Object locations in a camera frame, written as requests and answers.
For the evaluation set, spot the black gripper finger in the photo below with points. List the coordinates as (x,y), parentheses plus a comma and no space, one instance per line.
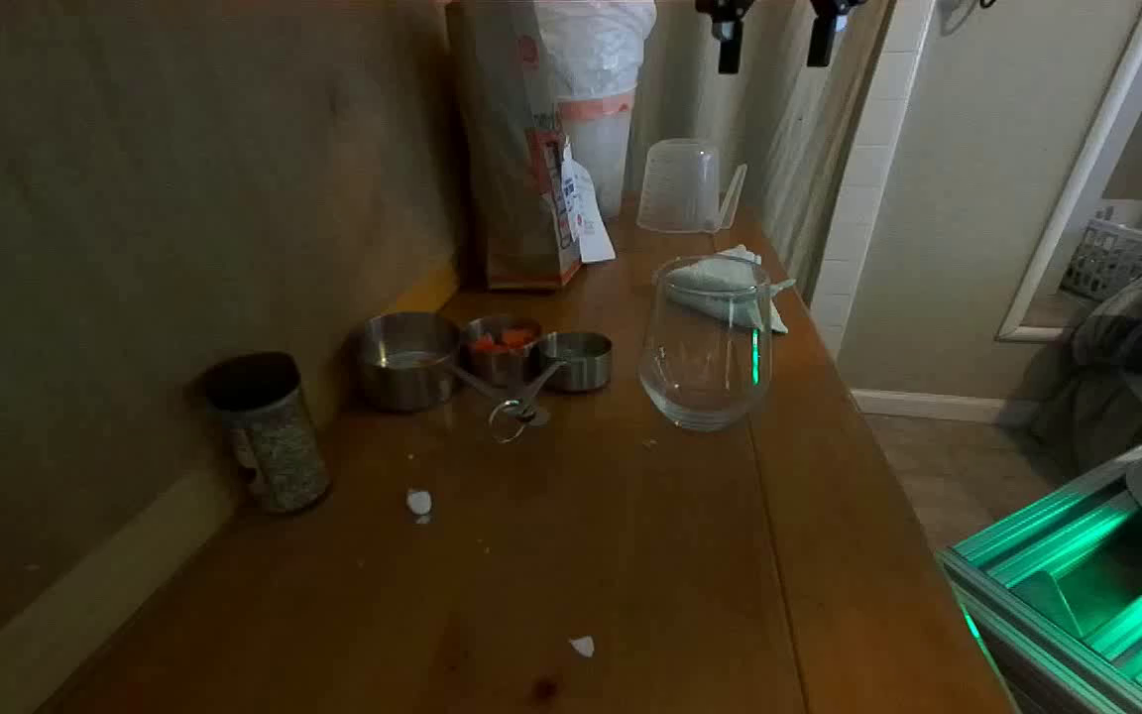
(728,34)
(825,30)

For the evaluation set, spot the light blue terry towel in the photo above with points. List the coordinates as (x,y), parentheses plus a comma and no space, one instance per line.
(781,311)

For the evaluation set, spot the white plastic bin liner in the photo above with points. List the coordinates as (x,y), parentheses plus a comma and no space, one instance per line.
(598,54)

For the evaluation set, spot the white trash bin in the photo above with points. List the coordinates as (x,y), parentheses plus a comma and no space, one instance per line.
(610,165)

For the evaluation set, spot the white printed form paper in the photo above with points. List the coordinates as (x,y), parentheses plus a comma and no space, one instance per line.
(588,213)

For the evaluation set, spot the brown paper bag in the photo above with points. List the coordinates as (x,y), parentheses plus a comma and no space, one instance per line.
(504,160)

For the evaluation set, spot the white doorway trim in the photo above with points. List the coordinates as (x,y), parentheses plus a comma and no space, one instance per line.
(1089,172)

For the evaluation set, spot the clear stemless glass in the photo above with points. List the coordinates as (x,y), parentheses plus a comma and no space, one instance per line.
(703,381)

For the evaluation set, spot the small steel measuring cup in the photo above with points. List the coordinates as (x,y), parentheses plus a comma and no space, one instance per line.
(576,362)

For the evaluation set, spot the white laundry basket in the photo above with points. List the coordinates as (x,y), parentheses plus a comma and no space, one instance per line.
(1132,242)

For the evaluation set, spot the medium steel measuring cup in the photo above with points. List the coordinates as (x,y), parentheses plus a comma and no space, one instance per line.
(500,345)

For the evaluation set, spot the white baseboard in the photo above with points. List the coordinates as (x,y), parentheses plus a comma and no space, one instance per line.
(940,404)

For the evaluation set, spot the grey plaid blanket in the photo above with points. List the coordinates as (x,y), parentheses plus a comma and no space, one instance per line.
(1139,344)

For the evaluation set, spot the large steel measuring cup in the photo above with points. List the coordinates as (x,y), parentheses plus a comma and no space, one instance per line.
(399,369)

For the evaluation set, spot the white paper scrap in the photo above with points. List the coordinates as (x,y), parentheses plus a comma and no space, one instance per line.
(422,501)
(582,646)

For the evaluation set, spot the printed tin can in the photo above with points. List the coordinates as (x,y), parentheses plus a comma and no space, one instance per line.
(276,443)

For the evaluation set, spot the plywood back board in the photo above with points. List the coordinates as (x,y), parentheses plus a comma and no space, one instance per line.
(136,240)

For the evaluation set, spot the aluminium extrusion frame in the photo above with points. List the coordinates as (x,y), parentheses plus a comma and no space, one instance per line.
(1089,596)

